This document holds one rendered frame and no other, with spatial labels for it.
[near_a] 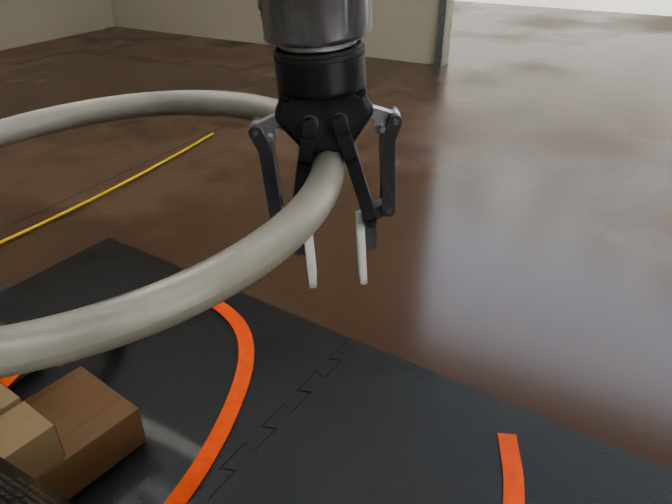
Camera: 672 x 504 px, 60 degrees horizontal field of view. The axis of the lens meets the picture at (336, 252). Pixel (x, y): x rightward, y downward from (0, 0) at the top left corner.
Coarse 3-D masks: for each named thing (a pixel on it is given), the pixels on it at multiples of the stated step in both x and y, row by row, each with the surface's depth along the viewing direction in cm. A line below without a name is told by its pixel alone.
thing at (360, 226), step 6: (360, 210) 57; (360, 216) 56; (360, 222) 55; (360, 228) 55; (360, 234) 55; (360, 240) 55; (360, 246) 56; (360, 252) 56; (360, 258) 56; (360, 264) 57; (366, 264) 57; (360, 270) 57; (366, 270) 57; (360, 276) 58; (366, 276) 58; (360, 282) 58; (366, 282) 58
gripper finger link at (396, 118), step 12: (396, 108) 51; (396, 120) 49; (384, 132) 50; (396, 132) 50; (384, 144) 51; (384, 156) 51; (384, 168) 52; (384, 180) 52; (384, 192) 53; (384, 204) 54
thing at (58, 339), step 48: (144, 96) 71; (192, 96) 70; (240, 96) 67; (0, 144) 67; (336, 192) 47; (240, 240) 39; (288, 240) 40; (144, 288) 35; (192, 288) 36; (240, 288) 38; (0, 336) 33; (48, 336) 33; (96, 336) 33; (144, 336) 35
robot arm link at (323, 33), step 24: (264, 0) 43; (288, 0) 41; (312, 0) 41; (336, 0) 41; (360, 0) 43; (264, 24) 44; (288, 24) 42; (312, 24) 42; (336, 24) 42; (360, 24) 43; (288, 48) 45; (312, 48) 44; (336, 48) 44
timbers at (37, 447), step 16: (0, 384) 128; (0, 400) 123; (16, 400) 124; (0, 416) 120; (16, 416) 120; (32, 416) 120; (0, 432) 116; (16, 432) 116; (32, 432) 116; (48, 432) 117; (0, 448) 113; (16, 448) 113; (32, 448) 115; (48, 448) 118; (16, 464) 113; (32, 464) 116; (48, 464) 120
